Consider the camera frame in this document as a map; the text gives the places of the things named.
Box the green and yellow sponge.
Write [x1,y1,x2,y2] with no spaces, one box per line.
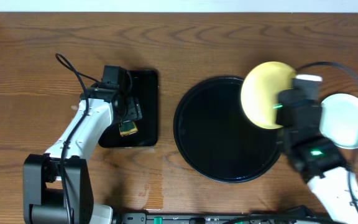
[119,121,138,136]

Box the yellow plate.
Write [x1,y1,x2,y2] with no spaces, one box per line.
[241,62,296,129]

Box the light blue plate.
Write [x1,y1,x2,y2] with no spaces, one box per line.
[319,93,358,149]

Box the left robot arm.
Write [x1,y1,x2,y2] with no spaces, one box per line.
[23,88,142,223]

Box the black rectangular tray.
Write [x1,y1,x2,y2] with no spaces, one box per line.
[98,70,158,148]

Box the black round tray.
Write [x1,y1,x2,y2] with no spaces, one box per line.
[173,77,280,183]

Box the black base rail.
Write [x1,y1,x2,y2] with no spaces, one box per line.
[111,212,339,224]

